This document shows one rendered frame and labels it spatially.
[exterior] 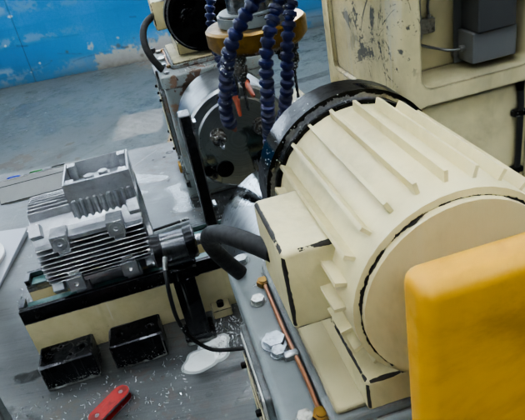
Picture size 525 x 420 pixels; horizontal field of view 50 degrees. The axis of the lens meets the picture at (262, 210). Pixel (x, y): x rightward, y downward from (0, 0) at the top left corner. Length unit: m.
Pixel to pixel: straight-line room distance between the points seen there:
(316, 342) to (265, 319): 0.08
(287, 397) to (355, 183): 0.20
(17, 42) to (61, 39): 0.47
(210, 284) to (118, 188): 0.27
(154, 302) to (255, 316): 0.59
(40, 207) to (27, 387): 0.35
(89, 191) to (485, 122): 0.72
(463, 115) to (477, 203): 0.69
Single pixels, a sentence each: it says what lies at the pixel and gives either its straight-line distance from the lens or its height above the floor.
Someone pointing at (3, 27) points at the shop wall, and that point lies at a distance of 7.00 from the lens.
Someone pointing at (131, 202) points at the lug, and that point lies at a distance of 1.06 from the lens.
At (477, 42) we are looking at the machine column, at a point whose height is 1.25.
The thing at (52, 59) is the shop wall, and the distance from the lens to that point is 6.94.
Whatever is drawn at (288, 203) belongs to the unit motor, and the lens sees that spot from 0.47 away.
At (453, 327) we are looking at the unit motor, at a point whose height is 1.32.
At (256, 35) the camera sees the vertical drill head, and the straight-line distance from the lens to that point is 0.97.
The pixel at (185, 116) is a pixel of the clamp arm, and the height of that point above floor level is 1.25.
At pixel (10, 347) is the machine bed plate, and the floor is 0.80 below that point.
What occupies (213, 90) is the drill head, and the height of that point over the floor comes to 1.16.
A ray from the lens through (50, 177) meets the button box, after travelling 1.34.
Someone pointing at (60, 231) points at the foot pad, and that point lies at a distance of 1.07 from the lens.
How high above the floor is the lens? 1.55
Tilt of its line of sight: 30 degrees down
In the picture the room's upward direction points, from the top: 11 degrees counter-clockwise
